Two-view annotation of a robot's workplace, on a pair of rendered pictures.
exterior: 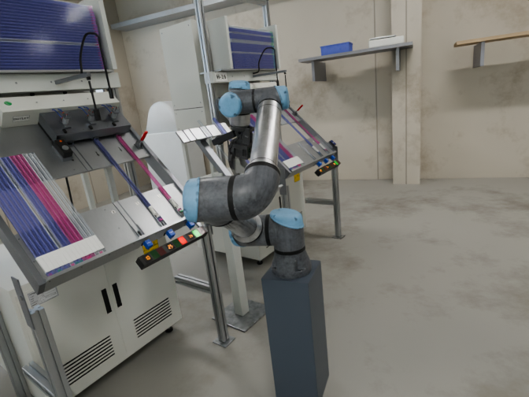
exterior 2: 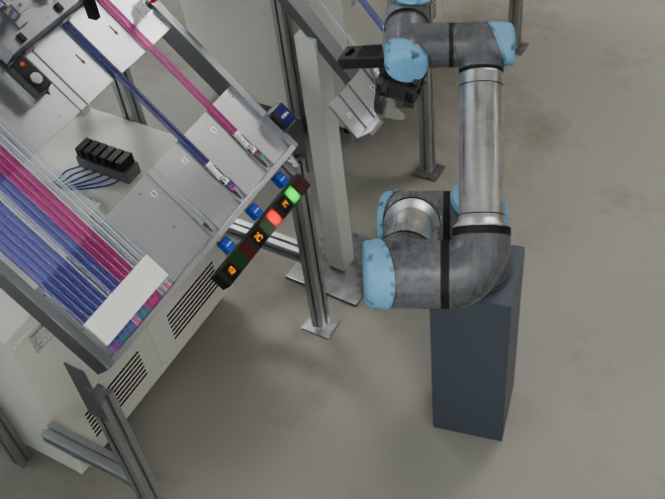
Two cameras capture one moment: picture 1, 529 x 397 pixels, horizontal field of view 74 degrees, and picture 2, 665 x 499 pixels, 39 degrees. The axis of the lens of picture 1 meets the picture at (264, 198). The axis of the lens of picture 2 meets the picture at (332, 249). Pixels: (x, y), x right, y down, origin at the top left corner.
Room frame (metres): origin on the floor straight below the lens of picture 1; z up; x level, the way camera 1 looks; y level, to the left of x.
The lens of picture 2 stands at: (-0.14, 0.28, 2.13)
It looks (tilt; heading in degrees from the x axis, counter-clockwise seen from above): 47 degrees down; 359
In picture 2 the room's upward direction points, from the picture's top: 8 degrees counter-clockwise
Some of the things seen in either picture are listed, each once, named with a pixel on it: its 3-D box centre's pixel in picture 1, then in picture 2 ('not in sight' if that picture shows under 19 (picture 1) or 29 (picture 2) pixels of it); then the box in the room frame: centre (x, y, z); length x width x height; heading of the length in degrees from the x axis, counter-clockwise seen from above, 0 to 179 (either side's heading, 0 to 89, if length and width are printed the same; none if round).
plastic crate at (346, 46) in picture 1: (336, 50); not in sight; (4.15, -0.99, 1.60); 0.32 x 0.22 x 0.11; 65
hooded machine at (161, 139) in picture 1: (172, 146); not in sight; (5.23, 1.26, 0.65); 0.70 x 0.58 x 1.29; 65
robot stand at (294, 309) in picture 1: (297, 331); (475, 344); (1.19, -0.07, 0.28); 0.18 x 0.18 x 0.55; 65
